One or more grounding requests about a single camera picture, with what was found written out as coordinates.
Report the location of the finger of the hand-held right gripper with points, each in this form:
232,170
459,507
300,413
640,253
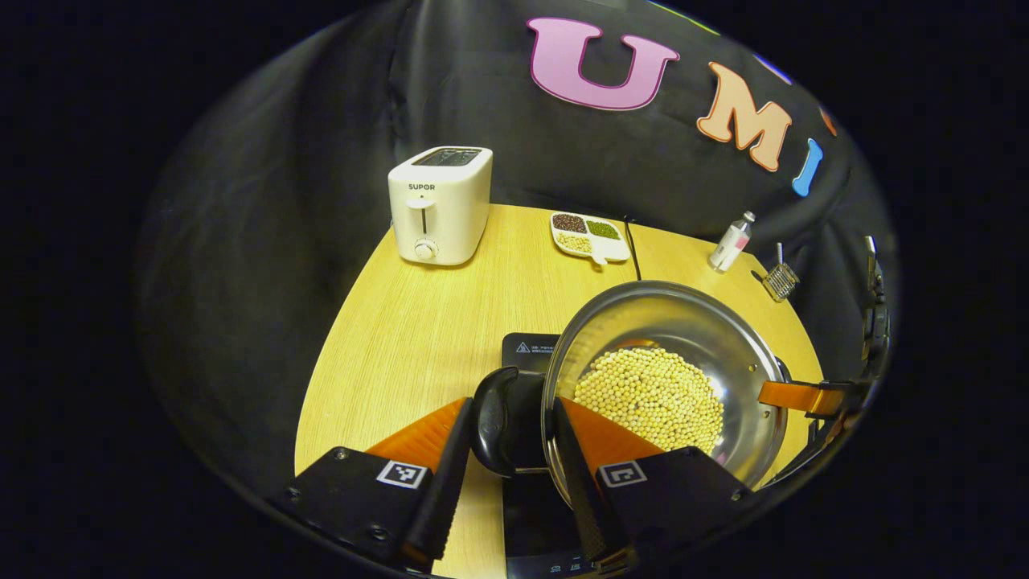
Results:
830,428
796,396

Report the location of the stainless steel pot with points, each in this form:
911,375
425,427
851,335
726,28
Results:
723,338

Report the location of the black induction cooktop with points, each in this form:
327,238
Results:
530,515

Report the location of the pile of yellow soybeans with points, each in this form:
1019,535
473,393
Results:
651,394

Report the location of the white divided dish with beans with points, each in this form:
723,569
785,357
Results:
615,249

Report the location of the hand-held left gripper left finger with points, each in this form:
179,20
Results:
446,490

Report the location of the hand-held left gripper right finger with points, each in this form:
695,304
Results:
575,482

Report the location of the white toaster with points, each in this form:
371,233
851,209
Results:
450,217

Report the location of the small clear bottle pink label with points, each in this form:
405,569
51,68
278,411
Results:
730,245

